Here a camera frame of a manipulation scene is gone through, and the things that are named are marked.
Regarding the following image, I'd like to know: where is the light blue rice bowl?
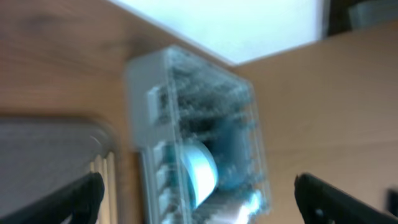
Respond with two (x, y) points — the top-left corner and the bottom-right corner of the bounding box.
(180, 141), (219, 210)

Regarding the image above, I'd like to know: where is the blue plate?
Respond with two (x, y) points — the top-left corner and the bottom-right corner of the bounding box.
(210, 119), (249, 190)

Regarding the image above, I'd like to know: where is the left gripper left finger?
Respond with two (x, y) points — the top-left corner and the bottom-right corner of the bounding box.
(1, 172), (104, 224)

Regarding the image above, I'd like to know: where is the grey dishwasher rack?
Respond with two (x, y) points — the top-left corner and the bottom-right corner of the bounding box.
(125, 46), (272, 223)

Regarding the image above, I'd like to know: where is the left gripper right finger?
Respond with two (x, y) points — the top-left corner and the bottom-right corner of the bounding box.
(294, 173), (397, 224)

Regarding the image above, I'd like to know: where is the dark brown serving tray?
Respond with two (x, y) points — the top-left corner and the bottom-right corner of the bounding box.
(1, 116), (120, 217)

